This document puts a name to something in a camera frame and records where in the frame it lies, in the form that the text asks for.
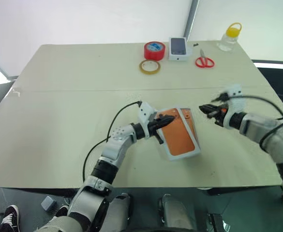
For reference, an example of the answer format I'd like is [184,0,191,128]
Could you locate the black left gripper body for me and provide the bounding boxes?
[144,118,160,139]

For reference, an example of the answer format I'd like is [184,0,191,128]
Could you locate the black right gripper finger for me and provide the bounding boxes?
[198,104,221,116]
[211,93,229,103]

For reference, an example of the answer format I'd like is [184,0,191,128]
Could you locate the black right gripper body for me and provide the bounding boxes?
[207,106,228,127]

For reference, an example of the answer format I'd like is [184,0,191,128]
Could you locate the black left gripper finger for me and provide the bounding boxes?
[155,130,165,145]
[155,116,176,129]

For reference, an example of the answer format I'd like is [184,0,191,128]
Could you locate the orange and white box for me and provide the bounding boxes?
[157,107,197,159]

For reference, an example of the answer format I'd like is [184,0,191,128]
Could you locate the white phone box base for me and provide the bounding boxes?
[165,107,202,162]

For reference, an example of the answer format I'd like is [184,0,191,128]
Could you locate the phone box with dark print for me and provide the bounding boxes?
[168,37,189,62]

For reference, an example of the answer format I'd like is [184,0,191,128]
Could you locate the grey cube block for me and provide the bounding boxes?
[41,195,57,212]

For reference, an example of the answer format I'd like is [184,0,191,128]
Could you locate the clear yellowish tape roll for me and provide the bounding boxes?
[138,59,161,75]

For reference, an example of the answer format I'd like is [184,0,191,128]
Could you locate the clear jar with yellow lid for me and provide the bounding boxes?
[217,22,243,52]

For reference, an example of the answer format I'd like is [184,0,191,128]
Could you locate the dark furniture unit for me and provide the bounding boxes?
[251,59,283,107]

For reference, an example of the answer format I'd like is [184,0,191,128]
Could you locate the red tape roll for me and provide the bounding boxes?
[143,41,165,61]

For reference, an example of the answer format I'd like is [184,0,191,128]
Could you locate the silver rounded robot leg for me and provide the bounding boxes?
[107,192,134,232]
[158,193,195,232]

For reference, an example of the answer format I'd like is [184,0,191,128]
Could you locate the grey vertical pole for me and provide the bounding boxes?
[183,0,200,38]

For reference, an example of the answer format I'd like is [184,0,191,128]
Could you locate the black and white sneaker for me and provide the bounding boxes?
[0,204,20,232]
[56,205,70,218]

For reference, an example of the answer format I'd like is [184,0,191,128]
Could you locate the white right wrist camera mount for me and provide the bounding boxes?
[218,84,245,130]

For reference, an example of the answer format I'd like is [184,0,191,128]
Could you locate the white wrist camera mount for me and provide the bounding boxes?
[137,101,159,127]
[218,84,245,130]

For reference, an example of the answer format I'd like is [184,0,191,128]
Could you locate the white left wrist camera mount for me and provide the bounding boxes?
[137,101,159,127]

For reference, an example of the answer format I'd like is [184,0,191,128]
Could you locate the red handled scissors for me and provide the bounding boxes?
[195,49,215,69]

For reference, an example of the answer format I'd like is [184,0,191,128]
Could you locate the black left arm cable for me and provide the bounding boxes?
[82,100,143,183]

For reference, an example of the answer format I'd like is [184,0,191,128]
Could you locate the grey diagonal frame bar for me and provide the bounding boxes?
[0,53,18,80]

